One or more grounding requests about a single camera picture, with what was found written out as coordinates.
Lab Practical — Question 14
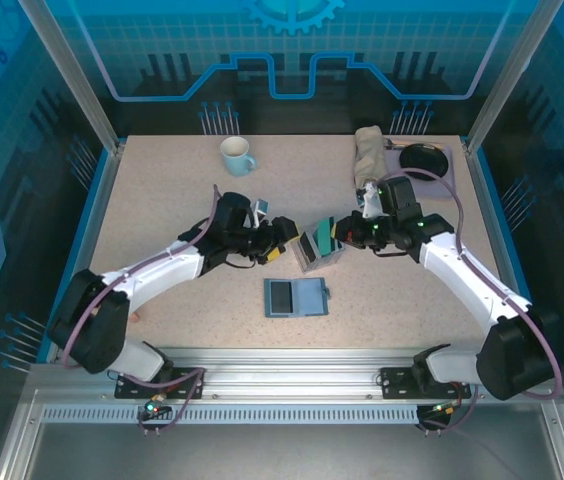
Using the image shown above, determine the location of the teal card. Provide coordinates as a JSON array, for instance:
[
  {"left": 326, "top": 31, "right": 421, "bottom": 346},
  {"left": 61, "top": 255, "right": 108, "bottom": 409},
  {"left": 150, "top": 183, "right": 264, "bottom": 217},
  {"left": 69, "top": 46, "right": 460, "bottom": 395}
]
[{"left": 314, "top": 214, "right": 338, "bottom": 255}]

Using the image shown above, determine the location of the teal box lid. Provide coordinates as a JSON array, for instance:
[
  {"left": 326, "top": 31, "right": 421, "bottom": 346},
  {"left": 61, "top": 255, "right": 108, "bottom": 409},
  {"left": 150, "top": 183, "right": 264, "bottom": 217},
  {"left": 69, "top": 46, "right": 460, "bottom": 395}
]
[{"left": 263, "top": 276, "right": 332, "bottom": 320}]

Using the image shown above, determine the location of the lilac tray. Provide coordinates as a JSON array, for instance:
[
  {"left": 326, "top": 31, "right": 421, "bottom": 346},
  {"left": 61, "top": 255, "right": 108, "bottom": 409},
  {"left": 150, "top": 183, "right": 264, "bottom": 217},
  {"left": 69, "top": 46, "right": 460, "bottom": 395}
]
[{"left": 384, "top": 137, "right": 458, "bottom": 200}]

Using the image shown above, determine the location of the black plate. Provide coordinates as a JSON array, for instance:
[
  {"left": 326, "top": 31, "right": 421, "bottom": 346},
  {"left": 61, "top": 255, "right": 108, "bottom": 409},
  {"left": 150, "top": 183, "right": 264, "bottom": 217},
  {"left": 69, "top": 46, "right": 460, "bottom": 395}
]
[{"left": 398, "top": 142, "right": 451, "bottom": 177}]

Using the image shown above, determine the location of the light blue mug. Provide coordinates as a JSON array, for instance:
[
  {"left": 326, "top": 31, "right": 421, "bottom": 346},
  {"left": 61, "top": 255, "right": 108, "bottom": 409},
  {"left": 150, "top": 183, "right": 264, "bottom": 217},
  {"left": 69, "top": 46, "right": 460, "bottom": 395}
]
[{"left": 219, "top": 135, "right": 258, "bottom": 178}]

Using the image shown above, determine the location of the beige folded cloth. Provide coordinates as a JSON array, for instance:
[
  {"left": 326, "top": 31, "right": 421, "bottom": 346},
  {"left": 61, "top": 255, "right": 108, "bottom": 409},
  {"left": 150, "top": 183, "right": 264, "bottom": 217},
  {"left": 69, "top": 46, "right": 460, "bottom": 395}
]
[{"left": 352, "top": 125, "right": 389, "bottom": 189}]

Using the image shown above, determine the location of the steel lower panel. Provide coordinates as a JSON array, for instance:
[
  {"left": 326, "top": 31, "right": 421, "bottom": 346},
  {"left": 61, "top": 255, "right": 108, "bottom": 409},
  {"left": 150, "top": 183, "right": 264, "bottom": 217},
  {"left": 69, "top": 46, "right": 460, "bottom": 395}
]
[{"left": 0, "top": 422, "right": 564, "bottom": 480}]

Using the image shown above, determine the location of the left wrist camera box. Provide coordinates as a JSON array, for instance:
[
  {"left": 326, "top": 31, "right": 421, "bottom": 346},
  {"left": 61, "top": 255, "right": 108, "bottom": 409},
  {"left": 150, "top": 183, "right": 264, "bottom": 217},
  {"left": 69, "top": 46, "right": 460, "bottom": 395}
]
[{"left": 249, "top": 198, "right": 271, "bottom": 226}]

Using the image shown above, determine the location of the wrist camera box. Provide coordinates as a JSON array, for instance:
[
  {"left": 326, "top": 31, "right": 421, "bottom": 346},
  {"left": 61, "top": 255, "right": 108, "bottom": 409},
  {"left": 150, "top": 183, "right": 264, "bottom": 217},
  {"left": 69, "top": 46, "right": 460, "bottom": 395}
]
[
  {"left": 356, "top": 182, "right": 383, "bottom": 219},
  {"left": 249, "top": 198, "right": 271, "bottom": 226}
]

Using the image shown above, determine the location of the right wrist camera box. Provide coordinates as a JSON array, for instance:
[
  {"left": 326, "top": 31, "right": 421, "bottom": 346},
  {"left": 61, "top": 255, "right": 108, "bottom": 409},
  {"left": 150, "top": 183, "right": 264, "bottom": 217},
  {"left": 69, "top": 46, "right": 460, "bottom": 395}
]
[{"left": 356, "top": 182, "right": 383, "bottom": 219}]

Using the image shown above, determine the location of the aluminium side rail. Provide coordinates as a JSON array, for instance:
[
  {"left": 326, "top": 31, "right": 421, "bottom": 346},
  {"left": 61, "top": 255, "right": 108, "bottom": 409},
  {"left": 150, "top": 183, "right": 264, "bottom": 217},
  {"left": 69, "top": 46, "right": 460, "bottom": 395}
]
[
  {"left": 461, "top": 139, "right": 553, "bottom": 364},
  {"left": 44, "top": 142, "right": 126, "bottom": 364}
]

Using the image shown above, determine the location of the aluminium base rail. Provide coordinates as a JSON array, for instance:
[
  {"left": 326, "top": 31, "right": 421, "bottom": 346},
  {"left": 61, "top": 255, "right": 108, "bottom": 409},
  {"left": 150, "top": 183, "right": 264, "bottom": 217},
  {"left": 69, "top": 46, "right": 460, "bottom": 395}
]
[{"left": 29, "top": 347, "right": 561, "bottom": 404}]

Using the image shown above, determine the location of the slotted cable duct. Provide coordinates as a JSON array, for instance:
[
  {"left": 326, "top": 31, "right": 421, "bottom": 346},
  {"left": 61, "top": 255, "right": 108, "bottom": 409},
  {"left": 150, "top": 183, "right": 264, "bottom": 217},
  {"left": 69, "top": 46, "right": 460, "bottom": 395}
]
[{"left": 40, "top": 405, "right": 421, "bottom": 426}]

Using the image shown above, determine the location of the aluminium frame post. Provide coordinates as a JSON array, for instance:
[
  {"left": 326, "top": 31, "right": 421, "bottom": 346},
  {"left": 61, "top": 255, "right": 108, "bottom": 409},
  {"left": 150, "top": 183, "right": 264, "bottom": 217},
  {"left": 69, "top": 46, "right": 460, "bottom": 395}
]
[
  {"left": 17, "top": 0, "right": 126, "bottom": 154},
  {"left": 464, "top": 0, "right": 548, "bottom": 154}
]

